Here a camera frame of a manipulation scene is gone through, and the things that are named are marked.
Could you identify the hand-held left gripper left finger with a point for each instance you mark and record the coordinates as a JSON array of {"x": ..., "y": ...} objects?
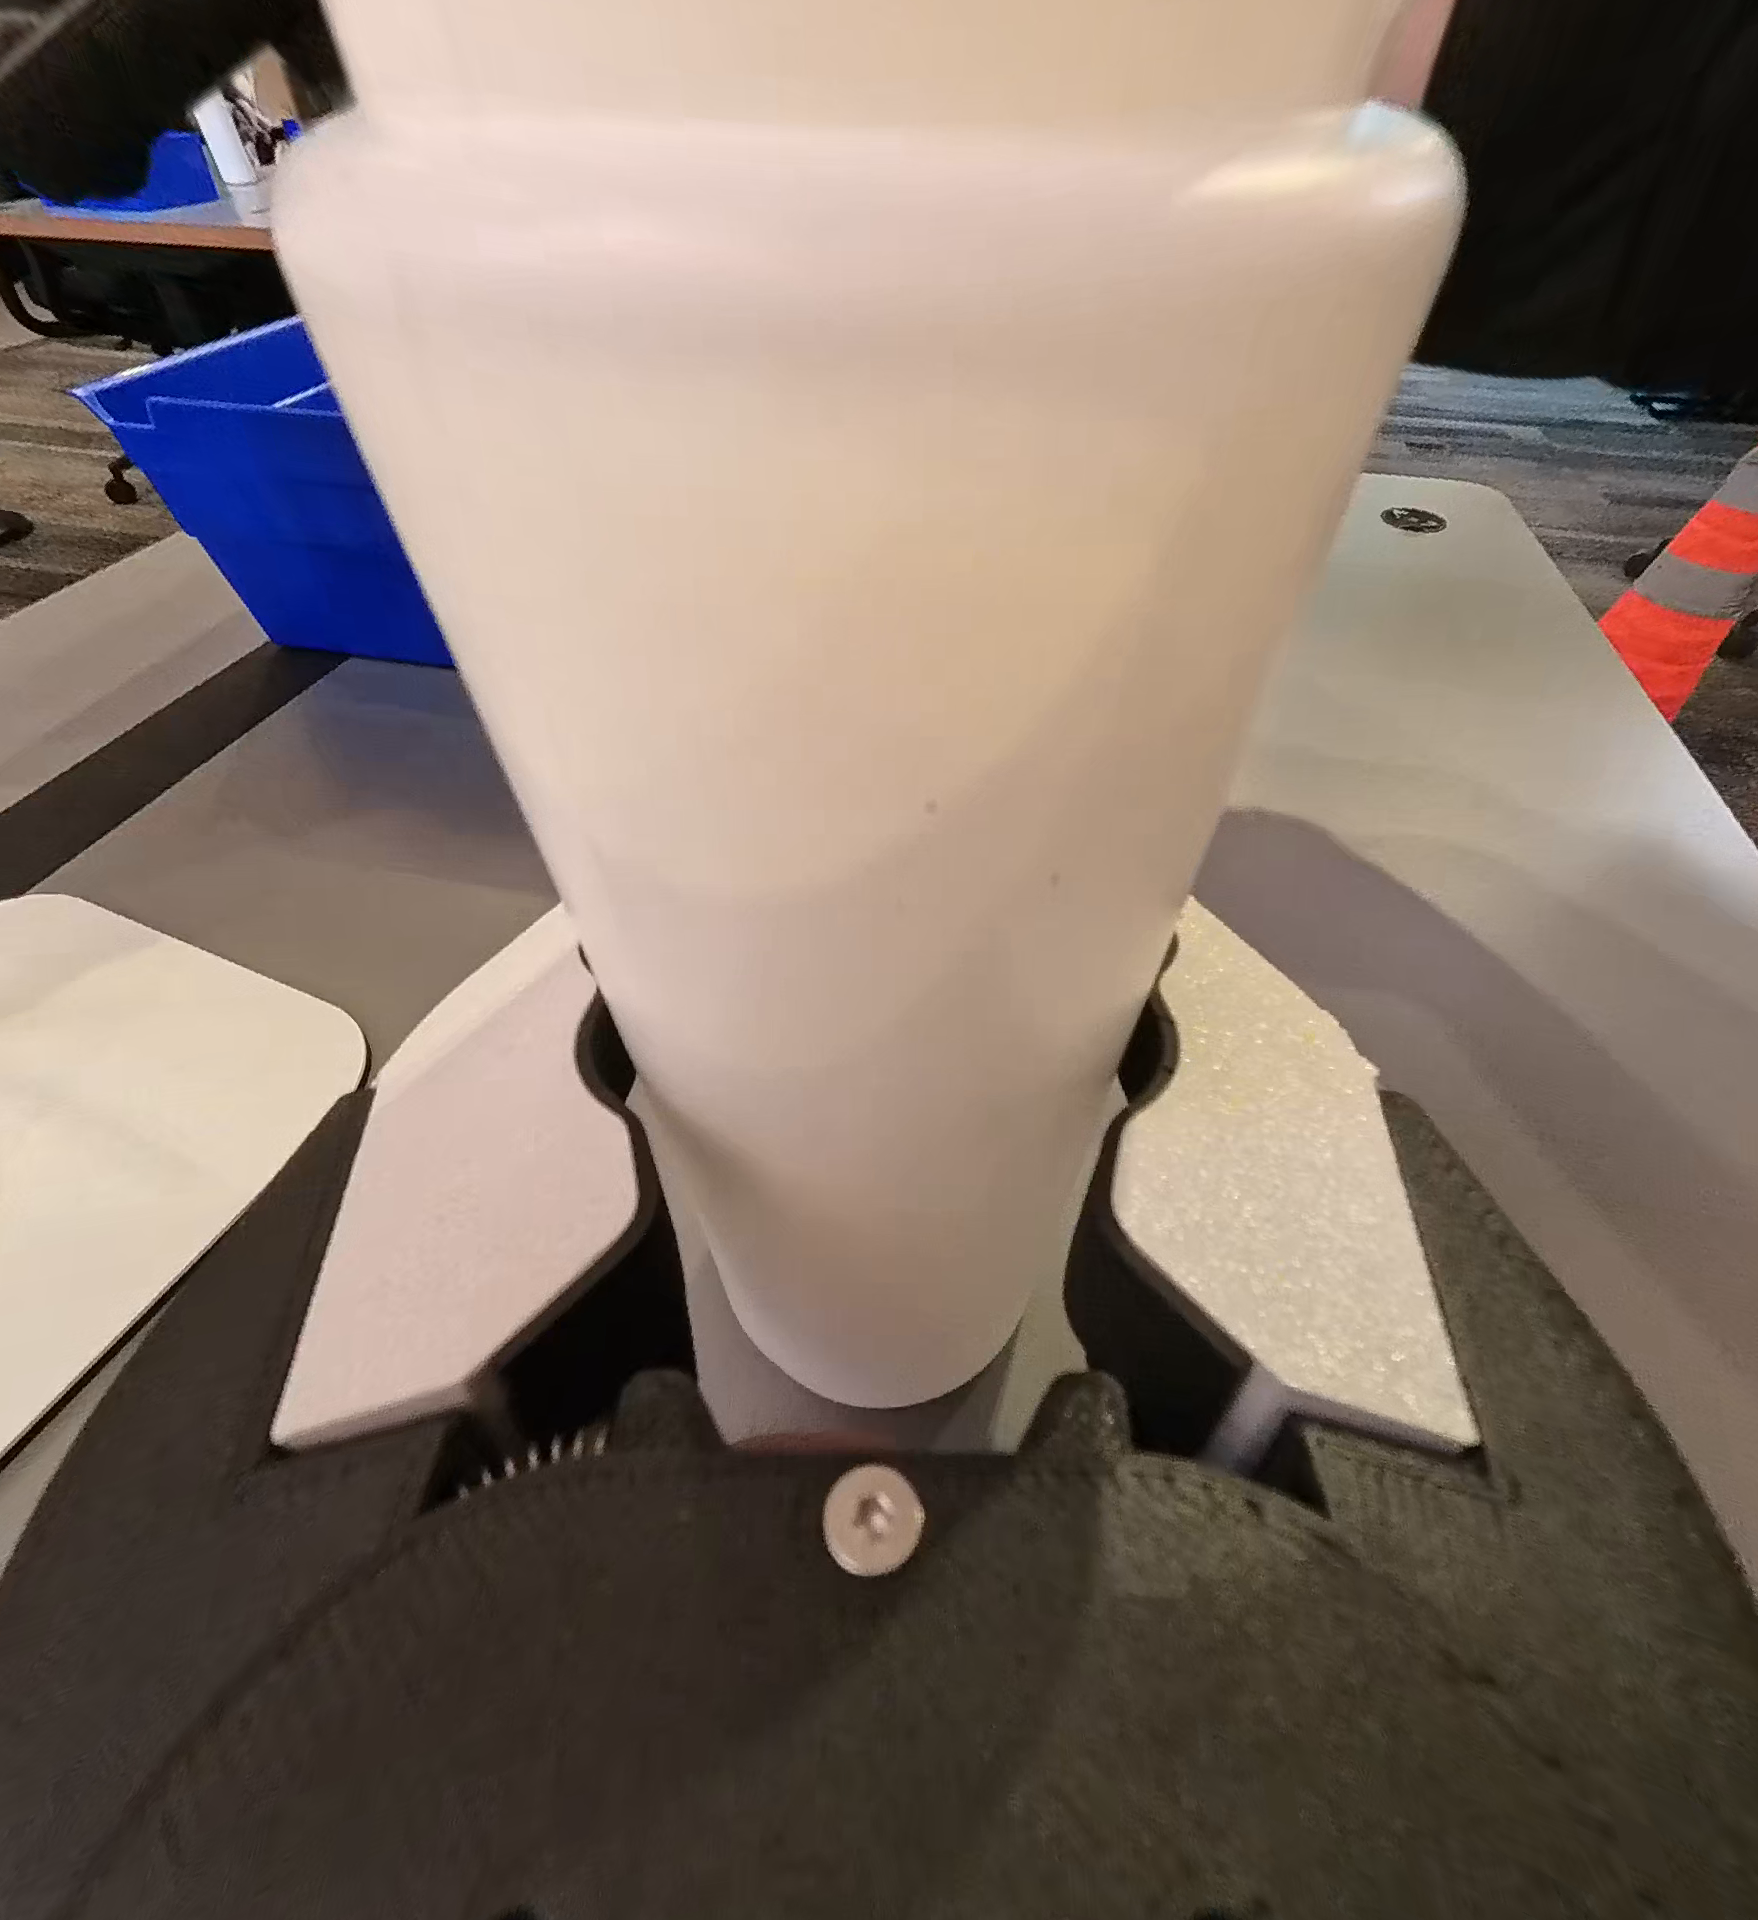
[{"x": 474, "y": 1231}]

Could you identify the orange traffic cone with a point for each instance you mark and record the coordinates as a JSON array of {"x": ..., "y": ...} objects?
[{"x": 1715, "y": 557}]

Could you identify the white bottle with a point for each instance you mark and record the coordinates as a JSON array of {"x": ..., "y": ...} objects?
[{"x": 851, "y": 600}]

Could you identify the black office chair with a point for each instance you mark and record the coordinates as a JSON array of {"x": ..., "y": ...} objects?
[{"x": 115, "y": 91}]

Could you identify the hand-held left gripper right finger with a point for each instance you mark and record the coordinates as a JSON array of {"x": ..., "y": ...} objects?
[{"x": 1285, "y": 1200}]

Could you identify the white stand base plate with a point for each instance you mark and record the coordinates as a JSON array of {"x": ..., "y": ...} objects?
[{"x": 100, "y": 1140}]

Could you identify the wooden top desk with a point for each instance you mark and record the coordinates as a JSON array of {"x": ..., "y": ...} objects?
[{"x": 100, "y": 223}]

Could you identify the person's right forearm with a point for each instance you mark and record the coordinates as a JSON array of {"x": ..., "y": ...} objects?
[{"x": 1631, "y": 180}]

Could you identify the small blue plastic bin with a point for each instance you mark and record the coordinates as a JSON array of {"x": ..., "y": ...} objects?
[{"x": 161, "y": 175}]

